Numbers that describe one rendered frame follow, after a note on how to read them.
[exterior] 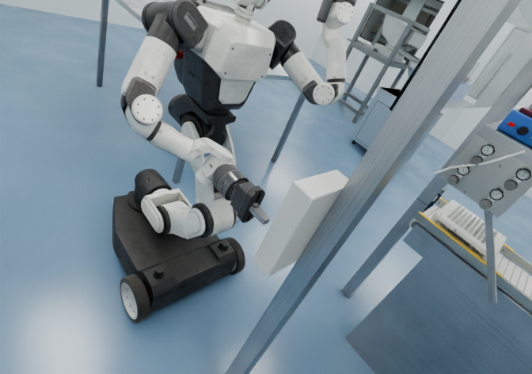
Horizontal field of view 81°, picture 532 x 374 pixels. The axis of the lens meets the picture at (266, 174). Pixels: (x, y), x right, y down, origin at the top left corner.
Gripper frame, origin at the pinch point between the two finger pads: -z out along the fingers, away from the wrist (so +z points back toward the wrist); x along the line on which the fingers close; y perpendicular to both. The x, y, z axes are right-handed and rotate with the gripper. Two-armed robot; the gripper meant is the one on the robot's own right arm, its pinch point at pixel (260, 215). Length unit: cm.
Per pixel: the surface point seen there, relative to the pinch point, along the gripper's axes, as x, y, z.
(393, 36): 37, 384, 174
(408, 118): 41.8, 2.5, -18.3
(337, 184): 21.7, 2.8, -13.4
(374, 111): -38, 302, 109
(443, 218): 2, 73, -31
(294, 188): 20.5, -8.5, -10.3
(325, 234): 9.3, 2.4, -17.7
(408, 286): -34, 75, -39
